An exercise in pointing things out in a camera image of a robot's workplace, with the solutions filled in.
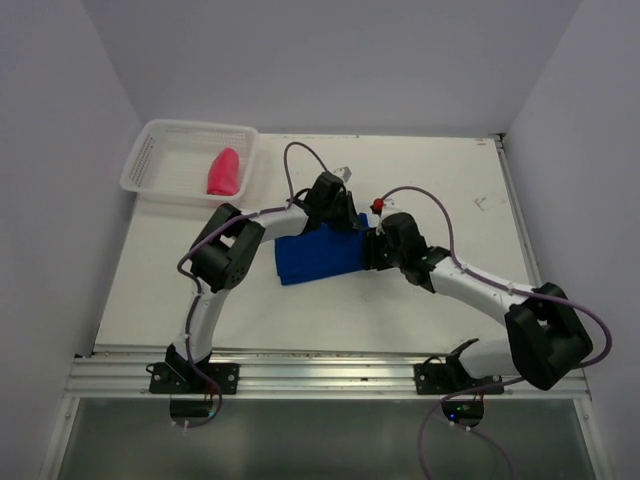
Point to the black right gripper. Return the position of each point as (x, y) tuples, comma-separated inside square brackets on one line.
[(372, 238)]

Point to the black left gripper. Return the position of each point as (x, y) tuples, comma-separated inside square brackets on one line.
[(350, 217)]

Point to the blue microfiber towel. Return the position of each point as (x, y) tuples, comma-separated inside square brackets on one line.
[(319, 254)]

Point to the pink microfiber towel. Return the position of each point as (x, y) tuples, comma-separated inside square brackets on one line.
[(222, 178)]

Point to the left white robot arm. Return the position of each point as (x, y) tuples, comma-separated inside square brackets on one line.
[(221, 257)]

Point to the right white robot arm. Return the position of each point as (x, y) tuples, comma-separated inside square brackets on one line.
[(544, 338)]

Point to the white plastic basket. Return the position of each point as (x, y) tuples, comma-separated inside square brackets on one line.
[(170, 160)]

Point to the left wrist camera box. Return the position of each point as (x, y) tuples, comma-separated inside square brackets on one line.
[(344, 173)]

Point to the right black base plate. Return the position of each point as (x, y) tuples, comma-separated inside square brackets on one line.
[(436, 377)]

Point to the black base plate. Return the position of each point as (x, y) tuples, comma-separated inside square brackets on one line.
[(436, 377), (220, 377)]

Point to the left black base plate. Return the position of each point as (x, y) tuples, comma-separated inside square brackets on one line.
[(220, 377)]

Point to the aluminium mounting rail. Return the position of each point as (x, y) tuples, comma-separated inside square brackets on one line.
[(262, 375)]

